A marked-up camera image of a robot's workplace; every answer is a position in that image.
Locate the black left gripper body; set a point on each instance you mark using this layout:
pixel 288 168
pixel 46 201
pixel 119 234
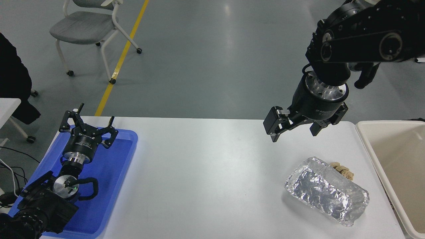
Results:
pixel 83 142

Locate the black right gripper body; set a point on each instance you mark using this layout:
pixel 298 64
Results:
pixel 312 108

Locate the crinkled silver foil tray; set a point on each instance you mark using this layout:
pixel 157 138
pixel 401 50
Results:
pixel 323 192

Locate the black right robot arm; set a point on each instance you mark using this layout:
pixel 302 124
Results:
pixel 365 36

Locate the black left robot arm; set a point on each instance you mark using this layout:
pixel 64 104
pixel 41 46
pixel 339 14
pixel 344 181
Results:
pixel 46 205

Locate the blue plastic tray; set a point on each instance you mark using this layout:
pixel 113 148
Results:
pixel 113 179

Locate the crumpled tan paper ball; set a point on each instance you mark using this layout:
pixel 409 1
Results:
pixel 345 172

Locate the white chair leg with casters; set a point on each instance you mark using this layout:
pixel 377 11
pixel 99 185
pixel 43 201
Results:
pixel 20 128

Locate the person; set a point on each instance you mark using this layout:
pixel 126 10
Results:
pixel 13 76

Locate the large pale plastic bin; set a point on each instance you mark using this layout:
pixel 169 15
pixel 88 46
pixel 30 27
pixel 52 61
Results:
pixel 398 159

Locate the small white floor object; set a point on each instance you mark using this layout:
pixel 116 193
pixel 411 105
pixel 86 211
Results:
pixel 420 60

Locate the grey seat white frame chair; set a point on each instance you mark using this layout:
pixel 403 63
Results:
pixel 83 28

